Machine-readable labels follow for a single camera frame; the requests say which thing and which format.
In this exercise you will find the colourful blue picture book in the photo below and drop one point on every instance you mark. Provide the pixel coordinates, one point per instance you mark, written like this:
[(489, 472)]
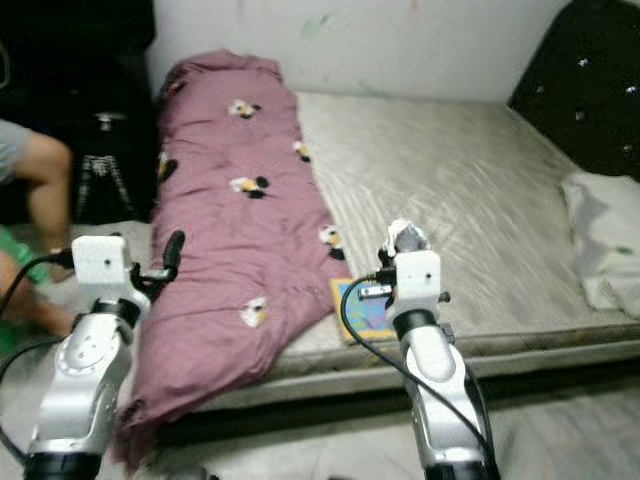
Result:
[(355, 315)]

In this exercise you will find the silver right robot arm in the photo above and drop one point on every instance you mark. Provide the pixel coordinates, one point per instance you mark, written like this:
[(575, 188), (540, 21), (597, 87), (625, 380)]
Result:
[(445, 390)]

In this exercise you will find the pink cartoon print blanket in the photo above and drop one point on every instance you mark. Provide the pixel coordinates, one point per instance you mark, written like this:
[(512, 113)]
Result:
[(220, 230)]

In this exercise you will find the black bag white lettering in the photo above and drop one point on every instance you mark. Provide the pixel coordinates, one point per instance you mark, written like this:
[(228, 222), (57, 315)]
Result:
[(105, 180)]

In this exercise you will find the cream quilted mattress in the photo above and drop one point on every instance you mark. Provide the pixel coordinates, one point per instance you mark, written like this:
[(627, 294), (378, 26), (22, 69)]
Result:
[(450, 180)]

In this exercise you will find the seated person grey shorts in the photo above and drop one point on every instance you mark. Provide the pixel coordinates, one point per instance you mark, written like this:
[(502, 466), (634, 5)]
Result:
[(50, 165)]

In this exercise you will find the green plastic stool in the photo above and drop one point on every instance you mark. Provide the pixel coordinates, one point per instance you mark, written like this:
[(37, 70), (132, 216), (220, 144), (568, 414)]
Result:
[(8, 335)]

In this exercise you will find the grey left robot knee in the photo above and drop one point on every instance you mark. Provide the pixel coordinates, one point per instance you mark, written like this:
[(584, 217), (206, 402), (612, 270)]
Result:
[(188, 474)]

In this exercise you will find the white pillow green leaf print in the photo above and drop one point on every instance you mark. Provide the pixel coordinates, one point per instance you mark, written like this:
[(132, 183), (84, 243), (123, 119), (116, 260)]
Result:
[(605, 240)]

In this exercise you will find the dark tufted headboard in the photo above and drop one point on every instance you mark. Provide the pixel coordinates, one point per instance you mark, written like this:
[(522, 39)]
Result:
[(585, 90)]

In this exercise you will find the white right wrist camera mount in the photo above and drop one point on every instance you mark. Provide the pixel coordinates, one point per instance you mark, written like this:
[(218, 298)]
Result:
[(420, 280)]

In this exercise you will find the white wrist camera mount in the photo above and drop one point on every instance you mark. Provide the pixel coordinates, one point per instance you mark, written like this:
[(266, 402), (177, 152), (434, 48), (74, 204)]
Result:
[(420, 280), (105, 265)]

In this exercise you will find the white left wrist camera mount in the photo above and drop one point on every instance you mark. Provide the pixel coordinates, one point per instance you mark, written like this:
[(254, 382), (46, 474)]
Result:
[(105, 265)]

